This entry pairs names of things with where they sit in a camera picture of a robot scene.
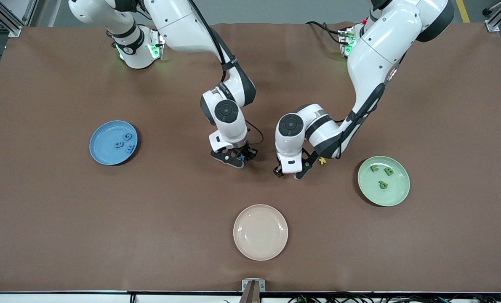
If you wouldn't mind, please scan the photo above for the blue round plate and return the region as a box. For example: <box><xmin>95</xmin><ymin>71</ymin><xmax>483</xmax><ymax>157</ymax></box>
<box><xmin>89</xmin><ymin>120</ymin><xmax>139</xmax><ymax>166</ymax></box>

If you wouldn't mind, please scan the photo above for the black left arm base cable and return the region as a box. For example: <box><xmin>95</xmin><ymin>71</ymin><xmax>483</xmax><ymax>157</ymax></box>
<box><xmin>305</xmin><ymin>20</ymin><xmax>344</xmax><ymax>43</ymax></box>

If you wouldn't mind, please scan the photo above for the white table edge rail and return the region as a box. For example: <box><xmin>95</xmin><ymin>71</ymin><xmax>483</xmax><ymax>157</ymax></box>
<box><xmin>0</xmin><ymin>290</ymin><xmax>501</xmax><ymax>303</ymax></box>

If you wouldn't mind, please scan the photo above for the brown table cover sheet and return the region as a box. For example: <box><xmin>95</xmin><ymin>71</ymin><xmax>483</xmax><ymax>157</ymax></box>
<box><xmin>0</xmin><ymin>22</ymin><xmax>501</xmax><ymax>293</ymax></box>

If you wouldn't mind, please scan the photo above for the aluminium frame profile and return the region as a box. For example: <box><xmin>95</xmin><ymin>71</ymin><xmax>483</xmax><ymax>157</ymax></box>
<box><xmin>484</xmin><ymin>0</ymin><xmax>501</xmax><ymax>32</ymax></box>
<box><xmin>0</xmin><ymin>0</ymin><xmax>36</xmax><ymax>37</ymax></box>

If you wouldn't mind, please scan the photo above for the black cable bundle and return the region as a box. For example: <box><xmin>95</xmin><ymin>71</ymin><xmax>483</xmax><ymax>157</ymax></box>
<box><xmin>288</xmin><ymin>291</ymin><xmax>501</xmax><ymax>303</ymax></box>

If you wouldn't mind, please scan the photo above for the light green round plate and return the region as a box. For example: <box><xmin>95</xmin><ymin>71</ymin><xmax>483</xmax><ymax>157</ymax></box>
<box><xmin>357</xmin><ymin>156</ymin><xmax>410</xmax><ymax>207</ymax></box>

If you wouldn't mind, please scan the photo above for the beige round plate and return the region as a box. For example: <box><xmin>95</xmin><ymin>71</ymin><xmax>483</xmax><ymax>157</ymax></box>
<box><xmin>233</xmin><ymin>204</ymin><xmax>289</xmax><ymax>261</ymax></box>

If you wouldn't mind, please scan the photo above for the grey metal camera mount bracket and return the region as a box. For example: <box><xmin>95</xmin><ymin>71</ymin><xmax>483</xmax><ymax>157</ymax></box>
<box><xmin>239</xmin><ymin>279</ymin><xmax>266</xmax><ymax>303</ymax></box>

